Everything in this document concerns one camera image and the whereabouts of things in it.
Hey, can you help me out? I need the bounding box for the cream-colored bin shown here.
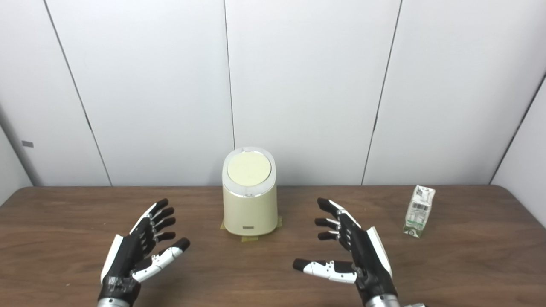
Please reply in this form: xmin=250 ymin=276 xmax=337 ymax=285
xmin=222 ymin=147 xmax=279 ymax=236

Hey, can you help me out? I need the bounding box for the cream round bin lid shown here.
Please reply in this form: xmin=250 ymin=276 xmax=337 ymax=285
xmin=227 ymin=151 xmax=272 ymax=186

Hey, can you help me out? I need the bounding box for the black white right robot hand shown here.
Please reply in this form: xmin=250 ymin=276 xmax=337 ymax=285
xmin=293 ymin=197 xmax=399 ymax=304

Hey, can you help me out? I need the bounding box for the white green milk carton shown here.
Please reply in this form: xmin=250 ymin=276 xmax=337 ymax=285
xmin=403 ymin=185 xmax=436 ymax=238

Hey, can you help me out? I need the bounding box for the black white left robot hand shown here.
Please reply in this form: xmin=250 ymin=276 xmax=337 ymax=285
xmin=99 ymin=198 xmax=191 ymax=304

